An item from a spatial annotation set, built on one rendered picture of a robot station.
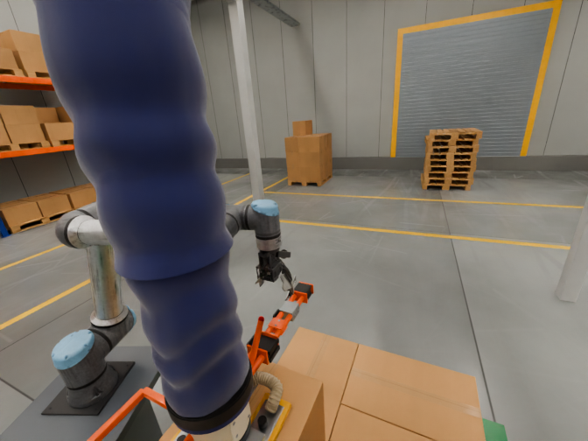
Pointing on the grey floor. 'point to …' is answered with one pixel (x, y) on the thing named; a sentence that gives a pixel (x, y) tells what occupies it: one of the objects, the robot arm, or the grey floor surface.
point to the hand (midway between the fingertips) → (277, 290)
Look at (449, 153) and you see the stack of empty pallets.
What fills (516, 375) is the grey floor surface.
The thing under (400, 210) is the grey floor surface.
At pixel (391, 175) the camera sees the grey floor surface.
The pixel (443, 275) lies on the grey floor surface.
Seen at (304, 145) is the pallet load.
